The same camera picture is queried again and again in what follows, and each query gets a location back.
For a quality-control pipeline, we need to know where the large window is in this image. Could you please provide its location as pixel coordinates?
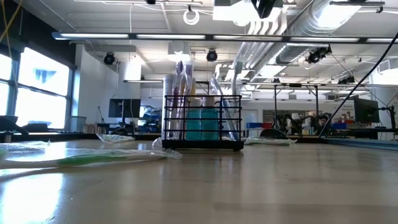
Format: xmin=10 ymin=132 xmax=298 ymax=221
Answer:
xmin=0 ymin=46 xmax=75 ymax=131

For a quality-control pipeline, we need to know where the white yellow wipes canister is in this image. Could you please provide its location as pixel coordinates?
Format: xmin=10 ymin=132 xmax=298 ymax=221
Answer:
xmin=162 ymin=73 xmax=197 ymax=141

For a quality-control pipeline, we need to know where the white cable coil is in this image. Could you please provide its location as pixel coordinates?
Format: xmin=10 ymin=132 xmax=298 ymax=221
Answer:
xmin=182 ymin=9 xmax=200 ymax=26

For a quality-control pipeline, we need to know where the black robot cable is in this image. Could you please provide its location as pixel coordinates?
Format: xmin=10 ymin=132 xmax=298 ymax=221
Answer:
xmin=319 ymin=30 xmax=398 ymax=138

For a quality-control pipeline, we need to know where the black metal rack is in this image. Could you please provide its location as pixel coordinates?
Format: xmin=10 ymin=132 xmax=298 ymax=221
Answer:
xmin=273 ymin=83 xmax=320 ymax=130

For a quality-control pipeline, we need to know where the silver ventilation duct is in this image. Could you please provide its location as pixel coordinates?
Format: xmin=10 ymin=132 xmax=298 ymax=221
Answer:
xmin=236 ymin=0 xmax=364 ymax=82

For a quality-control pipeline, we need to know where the black arched handle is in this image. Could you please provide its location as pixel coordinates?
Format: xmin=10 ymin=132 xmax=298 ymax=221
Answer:
xmin=259 ymin=128 xmax=289 ymax=139
xmin=111 ymin=126 xmax=130 ymax=136

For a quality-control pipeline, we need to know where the grey waste bin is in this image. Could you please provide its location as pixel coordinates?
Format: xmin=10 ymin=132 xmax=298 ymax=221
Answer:
xmin=68 ymin=115 xmax=88 ymax=133

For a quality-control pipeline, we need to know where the black computer monitor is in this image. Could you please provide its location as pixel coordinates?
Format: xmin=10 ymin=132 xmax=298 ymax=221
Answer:
xmin=353 ymin=98 xmax=381 ymax=124
xmin=108 ymin=98 xmax=142 ymax=118

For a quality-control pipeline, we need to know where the overhead LED light bar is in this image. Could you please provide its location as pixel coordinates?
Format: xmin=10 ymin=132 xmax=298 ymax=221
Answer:
xmin=51 ymin=30 xmax=398 ymax=44

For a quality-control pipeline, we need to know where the black wire basket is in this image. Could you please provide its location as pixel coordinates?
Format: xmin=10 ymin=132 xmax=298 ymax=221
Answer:
xmin=161 ymin=95 xmax=245 ymax=152

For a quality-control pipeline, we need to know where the person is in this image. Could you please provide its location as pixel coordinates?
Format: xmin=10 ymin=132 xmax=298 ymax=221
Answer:
xmin=312 ymin=112 xmax=331 ymax=136

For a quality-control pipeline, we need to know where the purple toothbrush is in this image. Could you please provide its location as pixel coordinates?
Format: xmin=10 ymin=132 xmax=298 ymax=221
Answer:
xmin=167 ymin=60 xmax=187 ymax=139

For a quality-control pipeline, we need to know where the black aluminium table frame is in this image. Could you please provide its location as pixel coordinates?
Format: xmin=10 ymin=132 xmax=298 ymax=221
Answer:
xmin=0 ymin=132 xmax=398 ymax=152

